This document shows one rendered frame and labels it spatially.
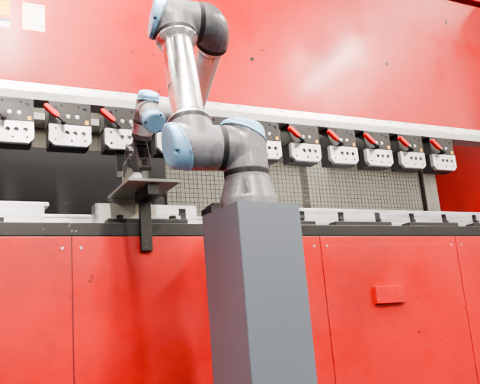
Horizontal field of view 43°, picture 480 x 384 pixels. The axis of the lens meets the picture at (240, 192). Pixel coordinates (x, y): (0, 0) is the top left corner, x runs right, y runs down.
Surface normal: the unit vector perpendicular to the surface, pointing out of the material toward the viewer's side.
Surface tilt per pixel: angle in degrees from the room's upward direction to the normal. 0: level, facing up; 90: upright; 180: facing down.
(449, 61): 90
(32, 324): 90
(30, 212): 90
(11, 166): 90
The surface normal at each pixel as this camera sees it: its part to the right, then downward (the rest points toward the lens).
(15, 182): 0.44, -0.24
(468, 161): -0.89, -0.04
